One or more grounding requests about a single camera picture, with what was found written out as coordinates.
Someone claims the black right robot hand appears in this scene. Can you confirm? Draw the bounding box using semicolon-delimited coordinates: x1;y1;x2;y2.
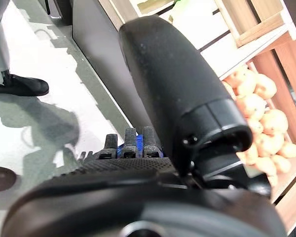
1;15;287;237

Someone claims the blue plastic basket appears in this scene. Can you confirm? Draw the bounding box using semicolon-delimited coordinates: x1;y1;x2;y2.
115;134;165;158

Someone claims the tan potato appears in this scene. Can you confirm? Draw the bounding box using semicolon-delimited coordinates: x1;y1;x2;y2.
271;155;293;174
277;142;296;159
246;156;277;176
236;75;259;97
224;70;252;87
246;118;264;134
259;109;290;135
254;133;286;158
236;93;266;119
255;74;278;100
236;144;259;165

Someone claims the dark grey shelf base panel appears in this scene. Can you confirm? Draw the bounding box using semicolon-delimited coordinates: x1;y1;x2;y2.
72;0;154;129

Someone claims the light wooden crate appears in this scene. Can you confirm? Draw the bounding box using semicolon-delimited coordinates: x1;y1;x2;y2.
215;0;287;48

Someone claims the wooden produce shelf unit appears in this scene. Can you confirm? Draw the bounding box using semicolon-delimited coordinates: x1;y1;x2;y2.
98;0;296;234

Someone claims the dark furniture piece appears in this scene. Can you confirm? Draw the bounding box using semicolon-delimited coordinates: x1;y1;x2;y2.
37;0;74;26

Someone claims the black leather shoe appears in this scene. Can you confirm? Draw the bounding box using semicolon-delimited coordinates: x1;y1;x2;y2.
0;73;50;97

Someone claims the dark brown rounded object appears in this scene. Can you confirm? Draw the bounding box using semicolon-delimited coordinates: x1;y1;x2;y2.
0;165;17;193

